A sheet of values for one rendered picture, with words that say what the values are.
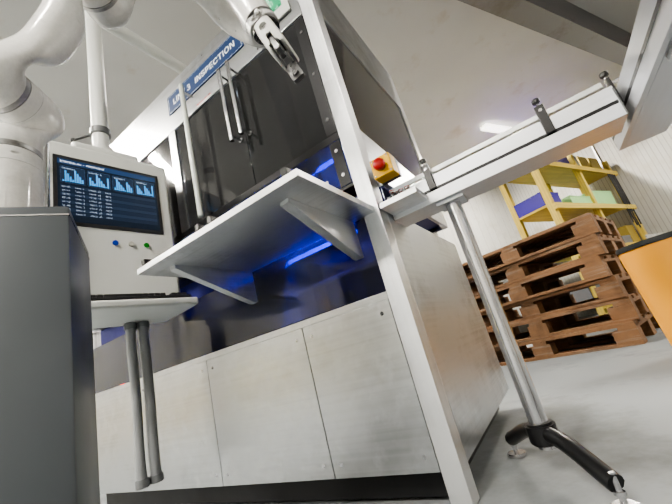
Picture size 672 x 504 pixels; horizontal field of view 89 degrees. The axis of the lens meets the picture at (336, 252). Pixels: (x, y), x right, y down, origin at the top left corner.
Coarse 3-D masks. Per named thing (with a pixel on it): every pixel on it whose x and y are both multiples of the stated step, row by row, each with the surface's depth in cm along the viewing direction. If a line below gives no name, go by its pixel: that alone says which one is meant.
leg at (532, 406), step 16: (448, 208) 115; (464, 224) 112; (464, 240) 111; (480, 256) 108; (480, 272) 107; (480, 288) 107; (496, 304) 104; (496, 320) 103; (496, 336) 103; (512, 336) 101; (512, 352) 100; (512, 368) 100; (528, 384) 97; (528, 400) 96; (528, 416) 96; (544, 416) 95; (544, 448) 93
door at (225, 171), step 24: (216, 96) 169; (192, 120) 178; (216, 120) 167; (216, 144) 165; (240, 144) 155; (216, 168) 163; (240, 168) 153; (192, 192) 171; (216, 192) 161; (240, 192) 152; (192, 216) 169
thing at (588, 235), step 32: (576, 224) 276; (608, 224) 316; (512, 256) 312; (544, 256) 301; (608, 256) 278; (512, 288) 313; (544, 288) 329; (576, 288) 276; (608, 288) 260; (512, 320) 325; (544, 320) 298; (576, 320) 344; (608, 320) 266; (640, 320) 259; (544, 352) 292; (576, 352) 274
